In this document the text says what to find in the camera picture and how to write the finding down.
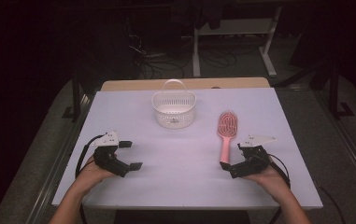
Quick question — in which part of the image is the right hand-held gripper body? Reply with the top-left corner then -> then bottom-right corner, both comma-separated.
230,134 -> 278,179

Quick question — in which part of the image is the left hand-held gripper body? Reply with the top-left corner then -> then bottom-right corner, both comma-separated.
91,131 -> 132,178

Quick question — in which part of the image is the pink hairbrush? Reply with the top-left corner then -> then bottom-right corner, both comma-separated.
217,110 -> 238,164

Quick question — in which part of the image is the white plastic basket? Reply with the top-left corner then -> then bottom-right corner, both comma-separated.
151,78 -> 197,130

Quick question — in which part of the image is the person's left hand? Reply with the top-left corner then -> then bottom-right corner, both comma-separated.
76,156 -> 117,189

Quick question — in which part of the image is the person's right hand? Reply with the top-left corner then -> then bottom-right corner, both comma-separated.
244,161 -> 291,196

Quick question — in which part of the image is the black metal stand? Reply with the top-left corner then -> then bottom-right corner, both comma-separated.
61,70 -> 84,122
327,60 -> 356,119

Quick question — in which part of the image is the dark hanging cloth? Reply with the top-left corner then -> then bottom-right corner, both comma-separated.
196,0 -> 224,31

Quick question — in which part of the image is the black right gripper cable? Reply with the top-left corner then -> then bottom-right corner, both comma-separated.
267,153 -> 292,224

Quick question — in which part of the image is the black floor cable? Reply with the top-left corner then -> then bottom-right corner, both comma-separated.
317,184 -> 346,224

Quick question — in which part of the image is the tangle of black floor cables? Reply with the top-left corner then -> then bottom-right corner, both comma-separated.
127,29 -> 195,79

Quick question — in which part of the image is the white metal desk frame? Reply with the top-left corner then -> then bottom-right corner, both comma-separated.
192,6 -> 283,78

